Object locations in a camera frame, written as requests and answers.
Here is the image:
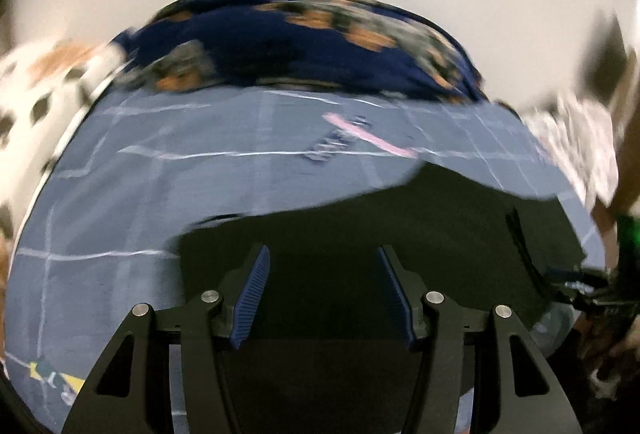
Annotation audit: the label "white dotted cloth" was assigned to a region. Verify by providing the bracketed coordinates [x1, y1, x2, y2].
[525, 96, 623, 215]

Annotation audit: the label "dark brown furniture edge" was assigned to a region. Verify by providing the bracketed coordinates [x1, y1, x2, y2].
[589, 11, 633, 112]

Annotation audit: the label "white floral pillow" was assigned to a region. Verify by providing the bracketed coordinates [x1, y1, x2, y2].
[0, 39, 126, 235]

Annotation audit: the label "black pants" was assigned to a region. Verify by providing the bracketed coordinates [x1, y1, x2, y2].
[177, 161, 590, 434]

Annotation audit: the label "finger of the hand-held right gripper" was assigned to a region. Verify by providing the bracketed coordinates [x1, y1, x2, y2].
[544, 265, 612, 306]

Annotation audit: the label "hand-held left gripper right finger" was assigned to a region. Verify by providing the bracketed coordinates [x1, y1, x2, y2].
[376, 244, 583, 434]

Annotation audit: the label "blue checked bed sheet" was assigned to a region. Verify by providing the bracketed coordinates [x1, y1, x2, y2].
[5, 86, 607, 434]

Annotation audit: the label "navy dog print blanket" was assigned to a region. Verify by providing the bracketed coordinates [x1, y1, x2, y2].
[112, 0, 488, 104]

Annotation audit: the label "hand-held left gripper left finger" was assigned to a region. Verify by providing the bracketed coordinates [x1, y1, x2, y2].
[61, 243, 272, 434]

